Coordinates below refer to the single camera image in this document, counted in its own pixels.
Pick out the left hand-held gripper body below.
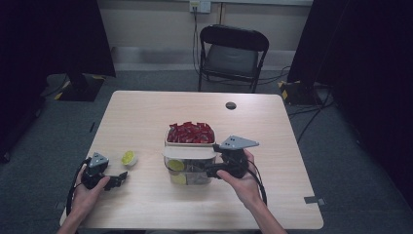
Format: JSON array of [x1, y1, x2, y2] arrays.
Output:
[[80, 151, 113, 191]]

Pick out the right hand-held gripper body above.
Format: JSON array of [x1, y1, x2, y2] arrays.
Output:
[[211, 135, 260, 179]]

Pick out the clear two-compartment plastic container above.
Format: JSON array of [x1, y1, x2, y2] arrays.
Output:
[[163, 126, 218, 186]]

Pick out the lime half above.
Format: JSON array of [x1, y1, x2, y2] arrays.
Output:
[[170, 174, 188, 186], [167, 159, 186, 173], [121, 149, 138, 167]]

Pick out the white container lid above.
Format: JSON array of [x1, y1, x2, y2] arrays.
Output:
[[163, 145, 218, 161]]

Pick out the person's left hand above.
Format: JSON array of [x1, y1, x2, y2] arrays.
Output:
[[69, 165, 112, 219]]

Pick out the person's right hand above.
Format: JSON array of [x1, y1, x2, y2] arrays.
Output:
[[216, 149, 266, 210]]

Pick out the pile of red packets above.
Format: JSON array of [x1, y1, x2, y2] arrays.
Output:
[[167, 121, 216, 144]]

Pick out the black stand base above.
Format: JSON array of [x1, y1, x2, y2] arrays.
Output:
[[54, 73, 107, 102], [277, 79, 323, 106]]

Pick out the grey tape strip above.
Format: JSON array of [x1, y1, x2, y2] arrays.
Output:
[[303, 195, 327, 207]]

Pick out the black folding chair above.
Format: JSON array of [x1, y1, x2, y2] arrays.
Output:
[[197, 23, 271, 95]]

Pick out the black curtain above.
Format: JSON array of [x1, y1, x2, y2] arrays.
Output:
[[286, 0, 413, 209], [0, 0, 117, 164]]

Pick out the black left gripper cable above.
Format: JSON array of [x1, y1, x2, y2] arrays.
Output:
[[65, 157, 93, 217]]

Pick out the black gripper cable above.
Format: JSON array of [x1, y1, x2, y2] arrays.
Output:
[[244, 159, 269, 207], [65, 157, 93, 217]]

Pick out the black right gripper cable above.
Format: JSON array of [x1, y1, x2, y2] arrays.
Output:
[[244, 159, 269, 207]]

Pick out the black floor cable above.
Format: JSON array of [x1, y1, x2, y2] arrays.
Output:
[[287, 91, 336, 144], [258, 65, 292, 87]]

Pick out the black wall cable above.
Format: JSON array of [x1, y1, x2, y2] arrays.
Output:
[[191, 7, 202, 75]]

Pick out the white wall socket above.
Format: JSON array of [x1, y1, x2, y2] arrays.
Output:
[[189, 0, 212, 15]]

